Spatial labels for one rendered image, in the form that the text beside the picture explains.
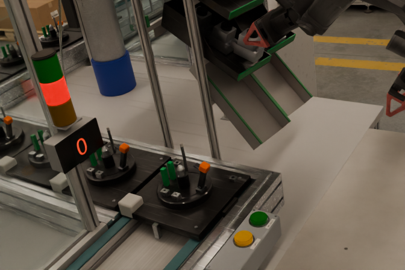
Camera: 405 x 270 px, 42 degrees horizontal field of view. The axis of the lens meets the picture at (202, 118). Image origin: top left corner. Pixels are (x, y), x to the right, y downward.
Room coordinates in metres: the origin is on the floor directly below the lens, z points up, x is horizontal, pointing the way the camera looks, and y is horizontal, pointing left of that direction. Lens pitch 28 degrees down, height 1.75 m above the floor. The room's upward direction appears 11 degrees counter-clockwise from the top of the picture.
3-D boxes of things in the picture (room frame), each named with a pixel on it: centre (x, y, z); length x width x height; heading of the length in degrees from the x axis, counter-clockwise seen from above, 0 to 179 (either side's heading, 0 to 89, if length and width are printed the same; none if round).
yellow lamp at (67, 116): (1.00, 0.29, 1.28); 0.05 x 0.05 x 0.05
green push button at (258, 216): (0.93, -0.08, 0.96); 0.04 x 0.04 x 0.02
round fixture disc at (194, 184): (1.08, 0.08, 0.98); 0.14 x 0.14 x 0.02
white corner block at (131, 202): (1.06, 0.21, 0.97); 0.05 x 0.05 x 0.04; 51
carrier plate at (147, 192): (1.08, 0.08, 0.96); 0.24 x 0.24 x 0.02; 51
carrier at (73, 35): (2.52, 0.64, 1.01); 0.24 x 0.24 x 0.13; 51
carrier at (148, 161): (1.24, 0.27, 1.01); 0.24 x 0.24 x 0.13; 51
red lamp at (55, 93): (1.00, 0.29, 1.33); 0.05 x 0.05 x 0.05
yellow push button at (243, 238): (0.88, -0.04, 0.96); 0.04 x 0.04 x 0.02
